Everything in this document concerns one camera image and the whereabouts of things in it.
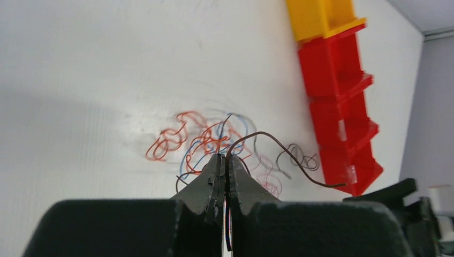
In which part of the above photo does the orange thin wire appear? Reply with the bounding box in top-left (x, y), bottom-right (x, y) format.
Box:
top-left (145, 111), bottom-right (253, 175)

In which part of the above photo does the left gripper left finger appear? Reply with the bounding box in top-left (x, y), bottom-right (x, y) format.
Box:
top-left (171, 154), bottom-right (225, 224)

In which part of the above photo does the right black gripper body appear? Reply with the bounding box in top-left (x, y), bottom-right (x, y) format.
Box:
top-left (343, 178), bottom-right (453, 256)

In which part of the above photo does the grey thin wire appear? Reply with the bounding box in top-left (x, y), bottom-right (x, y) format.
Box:
top-left (245, 117), bottom-right (320, 180)

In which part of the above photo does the red bin next to yellow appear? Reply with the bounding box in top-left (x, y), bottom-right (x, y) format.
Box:
top-left (298, 24), bottom-right (373, 98)

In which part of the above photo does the yellow plastic bin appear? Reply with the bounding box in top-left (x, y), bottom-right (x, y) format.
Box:
top-left (285, 0), bottom-right (367, 41)

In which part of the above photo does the middle red plastic bin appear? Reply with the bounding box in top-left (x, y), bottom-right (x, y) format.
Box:
top-left (309, 90), bottom-right (379, 151)

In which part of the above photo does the pink thin wire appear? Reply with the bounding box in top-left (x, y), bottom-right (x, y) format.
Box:
top-left (248, 156), bottom-right (283, 199)

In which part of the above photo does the blue thin wire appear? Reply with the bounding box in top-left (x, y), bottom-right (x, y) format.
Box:
top-left (179, 113), bottom-right (251, 177)

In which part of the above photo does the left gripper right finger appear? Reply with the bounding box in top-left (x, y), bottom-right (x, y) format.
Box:
top-left (227, 155), bottom-right (280, 217)

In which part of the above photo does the end red plastic bin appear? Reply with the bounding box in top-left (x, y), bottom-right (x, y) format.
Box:
top-left (320, 142), bottom-right (383, 196)

